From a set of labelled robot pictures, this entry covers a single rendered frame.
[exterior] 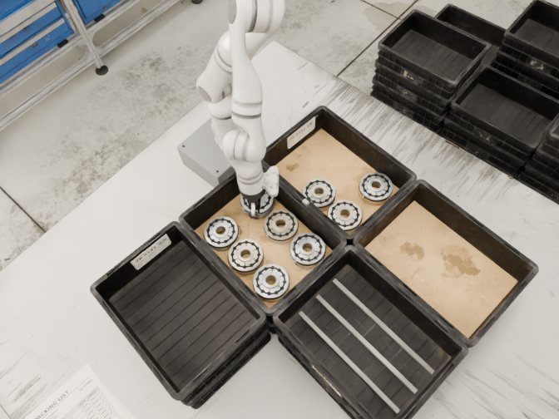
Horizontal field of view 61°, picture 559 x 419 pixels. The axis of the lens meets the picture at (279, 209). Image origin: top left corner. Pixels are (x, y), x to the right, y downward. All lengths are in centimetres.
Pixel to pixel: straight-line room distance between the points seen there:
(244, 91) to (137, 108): 193
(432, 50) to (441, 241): 121
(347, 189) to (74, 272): 92
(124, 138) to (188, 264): 154
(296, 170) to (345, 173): 16
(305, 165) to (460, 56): 114
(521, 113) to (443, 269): 120
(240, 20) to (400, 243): 78
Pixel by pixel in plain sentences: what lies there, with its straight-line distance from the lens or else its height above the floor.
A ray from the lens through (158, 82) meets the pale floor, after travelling 308.
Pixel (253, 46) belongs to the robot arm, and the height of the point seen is 135.
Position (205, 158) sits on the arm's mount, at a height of 81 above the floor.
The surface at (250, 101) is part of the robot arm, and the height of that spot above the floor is 131.
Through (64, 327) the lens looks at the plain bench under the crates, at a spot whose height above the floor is 70.
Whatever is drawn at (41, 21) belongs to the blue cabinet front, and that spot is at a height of 49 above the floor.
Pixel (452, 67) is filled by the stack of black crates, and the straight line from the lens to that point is 240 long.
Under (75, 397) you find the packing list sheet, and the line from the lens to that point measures 158.
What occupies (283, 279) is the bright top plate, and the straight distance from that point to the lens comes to 135.
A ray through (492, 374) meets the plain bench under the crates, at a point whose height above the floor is 70.
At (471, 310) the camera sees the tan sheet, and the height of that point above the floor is 83.
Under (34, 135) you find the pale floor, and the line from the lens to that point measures 312.
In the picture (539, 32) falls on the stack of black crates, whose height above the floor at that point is 49.
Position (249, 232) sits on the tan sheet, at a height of 83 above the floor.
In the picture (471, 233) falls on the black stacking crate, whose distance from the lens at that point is 146.
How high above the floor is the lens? 213
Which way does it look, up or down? 61 degrees down
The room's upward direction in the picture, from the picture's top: 6 degrees counter-clockwise
